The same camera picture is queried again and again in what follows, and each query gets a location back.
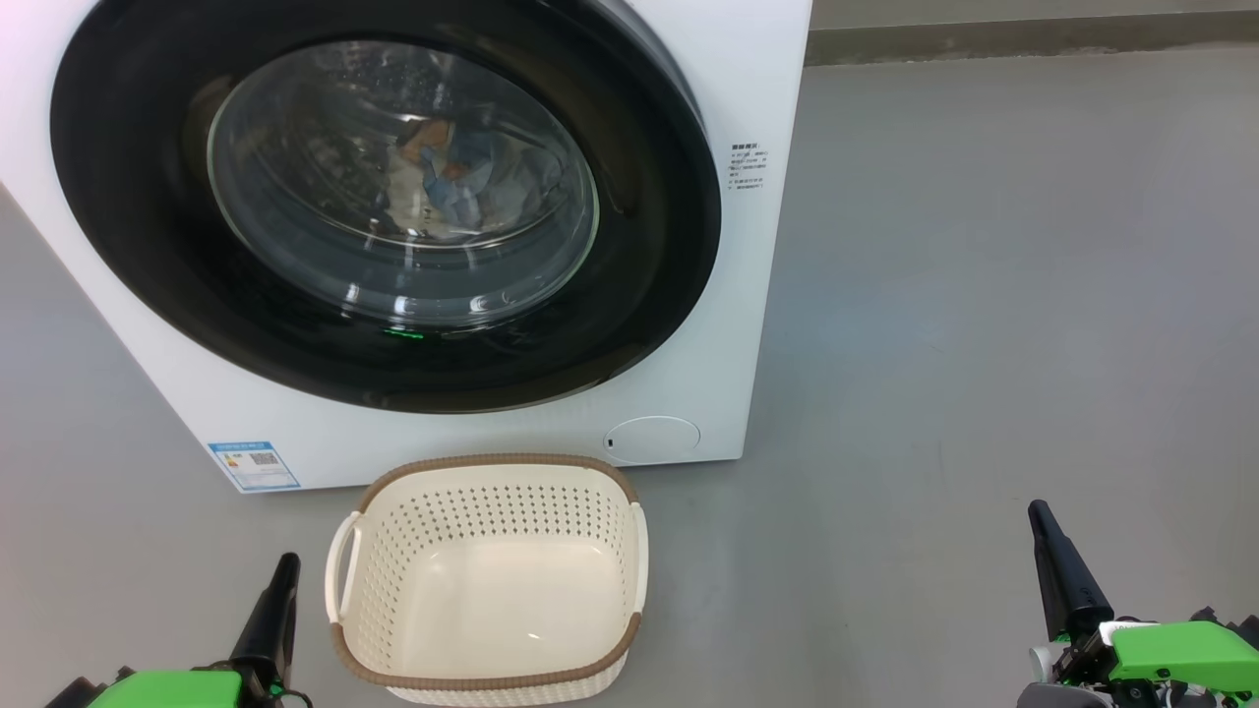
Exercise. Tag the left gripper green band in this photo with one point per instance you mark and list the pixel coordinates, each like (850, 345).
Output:
(167, 690)

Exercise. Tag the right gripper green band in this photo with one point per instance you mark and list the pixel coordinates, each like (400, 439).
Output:
(1180, 654)

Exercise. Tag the black glass washing machine door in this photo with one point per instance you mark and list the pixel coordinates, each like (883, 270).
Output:
(128, 246)

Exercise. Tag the blue cartoon print garment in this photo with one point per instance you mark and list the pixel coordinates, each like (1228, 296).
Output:
(467, 172)

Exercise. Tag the cream laundry basket brown rim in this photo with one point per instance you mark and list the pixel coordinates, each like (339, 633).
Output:
(492, 610)

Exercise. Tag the white front-load washing machine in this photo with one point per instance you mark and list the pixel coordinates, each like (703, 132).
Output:
(748, 295)

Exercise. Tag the blue energy label sticker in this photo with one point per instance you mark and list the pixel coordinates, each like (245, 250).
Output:
(254, 466)

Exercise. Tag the oval white filter cover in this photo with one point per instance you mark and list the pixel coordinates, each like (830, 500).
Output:
(652, 440)

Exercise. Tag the grey wall baseboard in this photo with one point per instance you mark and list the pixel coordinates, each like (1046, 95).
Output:
(1033, 39)

